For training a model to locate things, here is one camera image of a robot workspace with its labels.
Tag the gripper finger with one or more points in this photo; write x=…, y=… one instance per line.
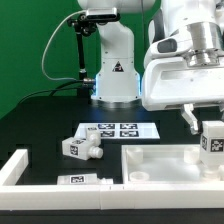
x=189, y=117

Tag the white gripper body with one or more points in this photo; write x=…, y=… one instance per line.
x=169, y=83

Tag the white square table top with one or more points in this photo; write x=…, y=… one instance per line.
x=166, y=164

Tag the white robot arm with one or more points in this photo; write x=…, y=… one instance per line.
x=117, y=81

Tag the white u-shaped fence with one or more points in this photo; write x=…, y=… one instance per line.
x=117, y=196

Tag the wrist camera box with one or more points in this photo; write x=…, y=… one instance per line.
x=177, y=44

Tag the white marker base plate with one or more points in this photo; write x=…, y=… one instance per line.
x=121, y=130

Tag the grey camera on stand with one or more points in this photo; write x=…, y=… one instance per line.
x=101, y=14

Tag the black camera stand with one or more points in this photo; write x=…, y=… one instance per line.
x=83, y=28

